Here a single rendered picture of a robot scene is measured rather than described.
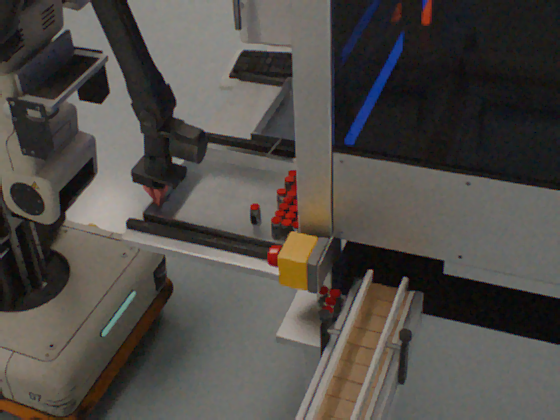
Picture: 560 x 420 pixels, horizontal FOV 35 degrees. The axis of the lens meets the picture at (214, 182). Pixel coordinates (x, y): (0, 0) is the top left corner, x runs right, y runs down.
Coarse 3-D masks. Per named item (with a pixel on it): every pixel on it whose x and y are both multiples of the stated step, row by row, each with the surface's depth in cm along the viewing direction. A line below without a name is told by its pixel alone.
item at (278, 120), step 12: (288, 84) 221; (276, 96) 214; (288, 96) 220; (276, 108) 216; (288, 108) 215; (264, 120) 209; (276, 120) 212; (288, 120) 211; (252, 132) 203; (264, 132) 208; (276, 132) 208; (288, 132) 207; (288, 144) 200
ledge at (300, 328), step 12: (300, 300) 163; (312, 300) 163; (288, 312) 161; (300, 312) 161; (312, 312) 160; (288, 324) 159; (300, 324) 158; (312, 324) 158; (276, 336) 157; (288, 336) 156; (300, 336) 156; (312, 336) 156; (300, 348) 156; (312, 348) 155
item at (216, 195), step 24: (192, 168) 199; (216, 168) 198; (240, 168) 197; (264, 168) 196; (288, 168) 193; (168, 192) 192; (192, 192) 192; (216, 192) 191; (240, 192) 190; (264, 192) 190; (144, 216) 183; (168, 216) 186; (192, 216) 185; (216, 216) 185; (240, 216) 184; (264, 216) 183; (240, 240) 175; (264, 240) 172
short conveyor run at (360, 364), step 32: (352, 288) 157; (384, 288) 157; (352, 320) 146; (384, 320) 151; (416, 320) 153; (352, 352) 146; (384, 352) 145; (320, 384) 136; (352, 384) 140; (384, 384) 139; (320, 416) 136; (352, 416) 131; (384, 416) 138
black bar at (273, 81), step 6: (240, 72) 228; (246, 72) 228; (240, 78) 228; (246, 78) 227; (252, 78) 226; (258, 78) 225; (264, 78) 225; (270, 78) 224; (276, 78) 224; (282, 78) 224; (264, 84) 226; (270, 84) 225; (276, 84) 224; (282, 84) 224
